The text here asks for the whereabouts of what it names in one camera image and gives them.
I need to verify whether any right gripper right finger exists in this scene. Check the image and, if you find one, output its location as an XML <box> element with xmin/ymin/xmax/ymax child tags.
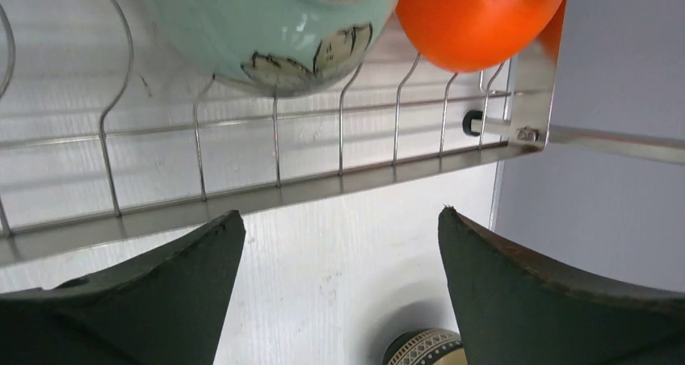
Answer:
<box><xmin>438</xmin><ymin>207</ymin><xmax>684</xmax><ymax>364</ymax></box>

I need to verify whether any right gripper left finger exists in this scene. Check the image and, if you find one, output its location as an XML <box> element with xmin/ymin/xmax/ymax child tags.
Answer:
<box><xmin>1</xmin><ymin>211</ymin><xmax>246</xmax><ymax>364</ymax></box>

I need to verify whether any brown dish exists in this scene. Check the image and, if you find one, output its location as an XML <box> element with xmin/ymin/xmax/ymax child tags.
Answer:
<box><xmin>382</xmin><ymin>328</ymin><xmax>468</xmax><ymax>365</ymax></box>

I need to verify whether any orange bowl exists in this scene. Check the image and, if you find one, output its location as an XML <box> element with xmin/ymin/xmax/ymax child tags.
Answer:
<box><xmin>396</xmin><ymin>0</ymin><xmax>563</xmax><ymax>73</ymax></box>

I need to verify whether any mint green bowl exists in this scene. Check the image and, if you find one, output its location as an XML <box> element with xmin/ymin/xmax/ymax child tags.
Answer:
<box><xmin>142</xmin><ymin>0</ymin><xmax>398</xmax><ymax>98</ymax></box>

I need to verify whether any steel two-tier dish rack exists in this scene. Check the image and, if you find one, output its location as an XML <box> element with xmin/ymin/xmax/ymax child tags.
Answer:
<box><xmin>1</xmin><ymin>0</ymin><xmax>684</xmax><ymax>268</ymax></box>

